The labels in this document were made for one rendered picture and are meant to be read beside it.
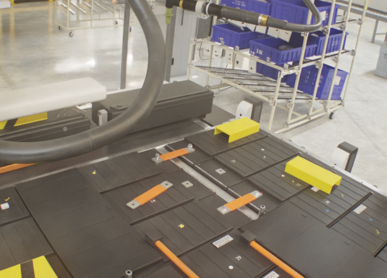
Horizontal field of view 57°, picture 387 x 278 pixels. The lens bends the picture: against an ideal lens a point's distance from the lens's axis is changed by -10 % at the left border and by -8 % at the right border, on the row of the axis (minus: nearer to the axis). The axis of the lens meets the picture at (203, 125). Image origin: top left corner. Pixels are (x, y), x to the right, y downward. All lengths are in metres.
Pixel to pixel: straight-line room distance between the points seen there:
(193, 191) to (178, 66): 4.02
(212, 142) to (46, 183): 0.56
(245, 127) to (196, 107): 0.19
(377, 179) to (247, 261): 2.79
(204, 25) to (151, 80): 5.20
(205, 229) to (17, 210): 0.45
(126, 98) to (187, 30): 3.67
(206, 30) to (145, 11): 5.18
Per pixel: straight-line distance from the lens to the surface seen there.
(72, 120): 1.17
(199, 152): 1.25
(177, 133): 1.35
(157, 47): 0.64
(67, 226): 0.91
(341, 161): 1.42
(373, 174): 3.62
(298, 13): 3.48
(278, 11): 3.60
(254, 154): 1.26
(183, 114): 1.39
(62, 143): 0.52
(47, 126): 1.14
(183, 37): 4.93
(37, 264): 0.77
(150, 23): 0.66
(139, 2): 0.68
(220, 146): 1.28
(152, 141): 1.29
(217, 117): 1.80
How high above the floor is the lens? 1.60
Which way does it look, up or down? 25 degrees down
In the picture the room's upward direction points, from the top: 7 degrees clockwise
